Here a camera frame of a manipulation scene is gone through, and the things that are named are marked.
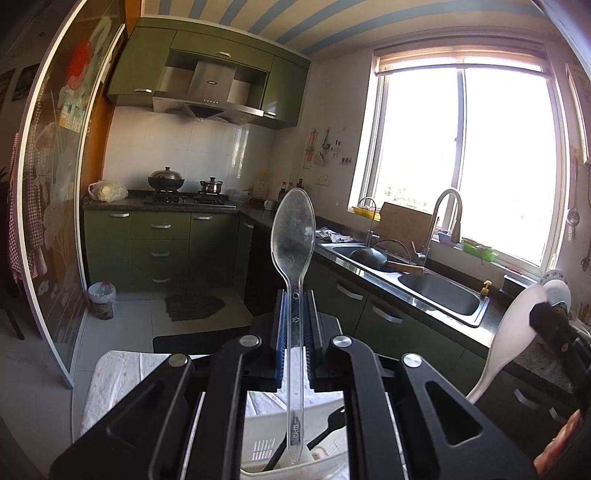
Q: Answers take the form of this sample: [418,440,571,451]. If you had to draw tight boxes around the trash bin with bag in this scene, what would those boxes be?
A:
[87,281,116,320]

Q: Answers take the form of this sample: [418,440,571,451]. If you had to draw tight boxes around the black plastic utensil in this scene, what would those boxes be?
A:
[263,406,347,468]

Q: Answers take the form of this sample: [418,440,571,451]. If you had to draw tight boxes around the crumpled rag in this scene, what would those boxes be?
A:
[316,226,354,244]

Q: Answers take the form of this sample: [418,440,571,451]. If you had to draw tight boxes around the window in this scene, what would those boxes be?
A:
[346,41,571,278]

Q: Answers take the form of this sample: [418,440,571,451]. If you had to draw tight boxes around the steel range hood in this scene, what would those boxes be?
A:
[152,50,265,126]

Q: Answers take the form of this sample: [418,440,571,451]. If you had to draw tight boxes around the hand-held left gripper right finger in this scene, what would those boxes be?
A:
[307,291,539,480]

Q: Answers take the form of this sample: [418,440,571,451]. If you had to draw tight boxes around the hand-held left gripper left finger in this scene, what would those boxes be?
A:
[50,290,290,480]

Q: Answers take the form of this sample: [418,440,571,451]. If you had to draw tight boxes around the black lidded wok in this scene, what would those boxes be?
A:
[148,167,186,193]

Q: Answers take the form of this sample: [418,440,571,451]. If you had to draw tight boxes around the wooden cutting board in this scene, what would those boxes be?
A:
[378,201,437,248]

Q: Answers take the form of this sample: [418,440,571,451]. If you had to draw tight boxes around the tall steel faucet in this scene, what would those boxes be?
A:
[413,188,464,269]

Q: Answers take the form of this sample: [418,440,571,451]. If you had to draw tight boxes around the dark box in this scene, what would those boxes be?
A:
[501,274,532,296]

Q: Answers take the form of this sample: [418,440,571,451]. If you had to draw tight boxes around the green cabinets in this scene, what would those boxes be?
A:
[83,209,575,423]
[106,17,311,130]

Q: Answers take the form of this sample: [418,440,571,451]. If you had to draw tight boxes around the white rice spoon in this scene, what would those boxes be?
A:
[466,281,573,405]

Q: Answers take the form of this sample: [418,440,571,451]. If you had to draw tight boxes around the black rectangular mat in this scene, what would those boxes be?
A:
[152,330,257,355]

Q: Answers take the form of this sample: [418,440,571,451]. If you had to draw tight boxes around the dark floor mat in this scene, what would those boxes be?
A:
[163,294,226,323]

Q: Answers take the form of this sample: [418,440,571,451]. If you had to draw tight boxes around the green bowl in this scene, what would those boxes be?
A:
[462,239,500,262]

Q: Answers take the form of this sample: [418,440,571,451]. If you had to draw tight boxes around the plastic bag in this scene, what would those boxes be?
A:
[87,180,129,203]

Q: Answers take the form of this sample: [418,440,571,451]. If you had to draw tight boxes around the green lower cabinets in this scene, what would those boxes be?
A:
[83,209,575,423]

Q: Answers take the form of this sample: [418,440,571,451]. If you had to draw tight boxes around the person's right hand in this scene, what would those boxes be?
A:
[533,408,586,480]

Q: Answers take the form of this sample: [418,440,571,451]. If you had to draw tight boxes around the white printed plate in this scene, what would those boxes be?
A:
[537,270,574,324]

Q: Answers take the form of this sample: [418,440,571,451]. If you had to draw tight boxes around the clear plastic spoon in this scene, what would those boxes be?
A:
[270,187,317,465]

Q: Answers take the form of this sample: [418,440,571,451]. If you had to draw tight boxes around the hanging metal strainer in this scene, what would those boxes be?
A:
[566,191,581,241]

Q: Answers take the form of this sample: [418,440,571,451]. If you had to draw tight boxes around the steel double sink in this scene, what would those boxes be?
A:
[320,242,491,329]

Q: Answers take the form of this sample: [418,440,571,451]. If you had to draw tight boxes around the white plastic basket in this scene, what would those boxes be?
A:
[240,388,352,480]

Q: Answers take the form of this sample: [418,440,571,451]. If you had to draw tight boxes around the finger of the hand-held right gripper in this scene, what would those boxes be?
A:
[529,302,591,357]

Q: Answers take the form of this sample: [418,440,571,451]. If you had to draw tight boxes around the green upper cabinets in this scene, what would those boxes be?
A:
[106,17,311,130]

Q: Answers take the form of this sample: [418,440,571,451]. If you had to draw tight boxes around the black gas stove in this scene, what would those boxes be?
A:
[143,192,230,206]

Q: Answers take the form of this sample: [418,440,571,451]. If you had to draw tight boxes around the black wok with wooden handle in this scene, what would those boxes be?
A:
[348,239,426,277]

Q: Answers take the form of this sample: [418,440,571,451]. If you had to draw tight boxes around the red checkered cloth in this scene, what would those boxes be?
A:
[6,131,41,285]

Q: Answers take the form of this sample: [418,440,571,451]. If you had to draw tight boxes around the printed sliding glass door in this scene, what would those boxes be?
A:
[8,0,128,389]

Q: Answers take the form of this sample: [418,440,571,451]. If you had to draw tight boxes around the small steel faucet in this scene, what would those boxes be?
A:
[357,196,380,248]

